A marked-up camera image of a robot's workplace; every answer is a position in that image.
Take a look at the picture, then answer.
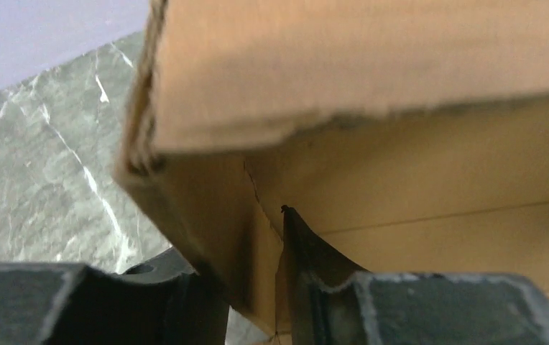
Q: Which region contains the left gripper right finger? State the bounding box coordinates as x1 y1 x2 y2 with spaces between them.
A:
281 206 549 344

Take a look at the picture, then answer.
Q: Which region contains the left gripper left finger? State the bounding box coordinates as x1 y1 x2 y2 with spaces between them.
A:
0 249 229 344

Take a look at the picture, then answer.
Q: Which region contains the brown cardboard box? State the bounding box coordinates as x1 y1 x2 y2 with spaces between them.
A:
115 1 549 344

